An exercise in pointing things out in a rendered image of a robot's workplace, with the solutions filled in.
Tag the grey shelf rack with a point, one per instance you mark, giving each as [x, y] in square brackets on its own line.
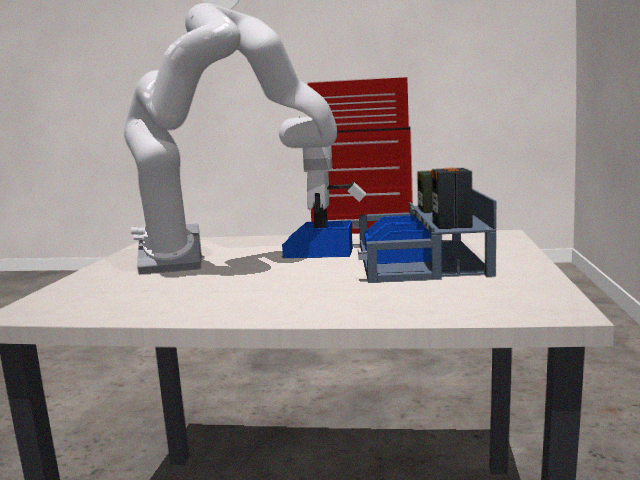
[449, 258]

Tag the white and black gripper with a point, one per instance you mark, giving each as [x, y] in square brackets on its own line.
[318, 195]

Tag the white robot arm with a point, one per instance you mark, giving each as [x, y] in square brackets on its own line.
[168, 101]

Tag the blue bin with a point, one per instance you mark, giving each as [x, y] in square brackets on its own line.
[308, 242]
[398, 232]
[388, 220]

